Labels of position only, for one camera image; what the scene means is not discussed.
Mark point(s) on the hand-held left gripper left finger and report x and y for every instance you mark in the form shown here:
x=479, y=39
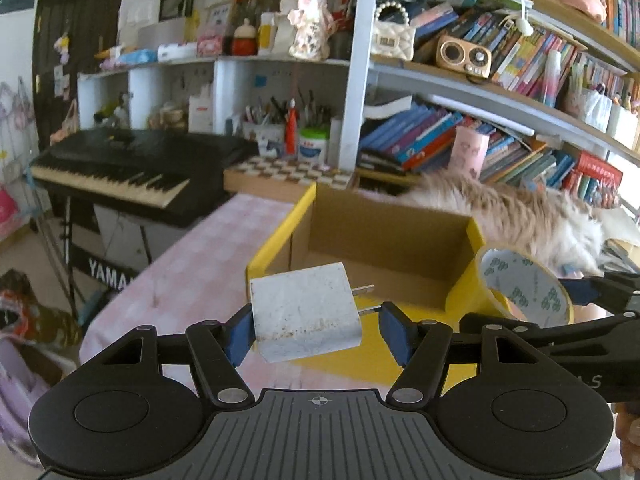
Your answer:
x=239, y=332

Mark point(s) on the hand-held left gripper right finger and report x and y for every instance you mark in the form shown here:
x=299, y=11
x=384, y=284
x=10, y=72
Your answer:
x=395, y=332

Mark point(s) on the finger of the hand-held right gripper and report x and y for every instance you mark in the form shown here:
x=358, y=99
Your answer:
x=580, y=291
x=565, y=332

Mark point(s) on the yellow tape roll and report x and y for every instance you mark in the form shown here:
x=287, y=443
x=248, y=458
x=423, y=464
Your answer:
x=520, y=280

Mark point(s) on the white charger plug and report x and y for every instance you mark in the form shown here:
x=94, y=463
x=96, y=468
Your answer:
x=305, y=310

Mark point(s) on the yellow cardboard box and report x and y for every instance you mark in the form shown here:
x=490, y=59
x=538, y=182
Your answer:
x=380, y=240

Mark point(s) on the person's right hand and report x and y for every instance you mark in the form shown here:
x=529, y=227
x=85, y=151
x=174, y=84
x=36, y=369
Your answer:
x=631, y=430

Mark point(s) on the fluffy tan cat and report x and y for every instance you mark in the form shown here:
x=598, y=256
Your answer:
x=510, y=215

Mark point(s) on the thick red book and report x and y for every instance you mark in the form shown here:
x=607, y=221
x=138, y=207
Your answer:
x=597, y=167

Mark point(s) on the black keyboard stand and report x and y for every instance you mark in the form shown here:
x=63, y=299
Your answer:
x=110, y=255

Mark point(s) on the checkered chessboard box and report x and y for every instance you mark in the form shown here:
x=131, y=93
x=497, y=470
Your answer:
x=280, y=167

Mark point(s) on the pink cup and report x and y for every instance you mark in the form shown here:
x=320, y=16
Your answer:
x=467, y=152

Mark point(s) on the black electronic keyboard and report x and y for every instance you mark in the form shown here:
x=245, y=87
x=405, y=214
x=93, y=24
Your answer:
x=165, y=152

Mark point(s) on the white pen holder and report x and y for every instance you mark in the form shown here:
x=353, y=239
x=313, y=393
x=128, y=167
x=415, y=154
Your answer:
x=262, y=137

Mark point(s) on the row of colourful books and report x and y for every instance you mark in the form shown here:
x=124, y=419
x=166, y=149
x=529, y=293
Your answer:
x=622, y=10
x=510, y=50
x=410, y=135

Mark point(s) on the colourful printed bag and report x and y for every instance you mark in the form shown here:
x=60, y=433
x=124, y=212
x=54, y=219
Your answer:
x=35, y=315

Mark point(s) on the red bottle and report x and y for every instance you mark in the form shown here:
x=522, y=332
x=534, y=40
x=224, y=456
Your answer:
x=291, y=130

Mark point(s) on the wooden retro radio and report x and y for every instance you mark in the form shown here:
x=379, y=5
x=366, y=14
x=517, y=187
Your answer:
x=462, y=55

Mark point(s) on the white low shelf cabinet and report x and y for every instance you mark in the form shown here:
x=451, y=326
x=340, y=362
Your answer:
x=220, y=67

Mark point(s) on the white quilted handbag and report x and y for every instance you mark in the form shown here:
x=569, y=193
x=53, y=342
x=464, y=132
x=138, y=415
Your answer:
x=392, y=40

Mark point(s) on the red white round doll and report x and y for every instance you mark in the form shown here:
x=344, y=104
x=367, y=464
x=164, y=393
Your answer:
x=244, y=37

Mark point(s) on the floral ceramic figurine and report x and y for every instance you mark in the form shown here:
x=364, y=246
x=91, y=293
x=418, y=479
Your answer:
x=309, y=25

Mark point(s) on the dark door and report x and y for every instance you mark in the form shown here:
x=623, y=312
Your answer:
x=80, y=20

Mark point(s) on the white bookshelf frame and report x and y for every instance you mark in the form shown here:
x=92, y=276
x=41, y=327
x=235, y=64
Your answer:
x=357, y=60

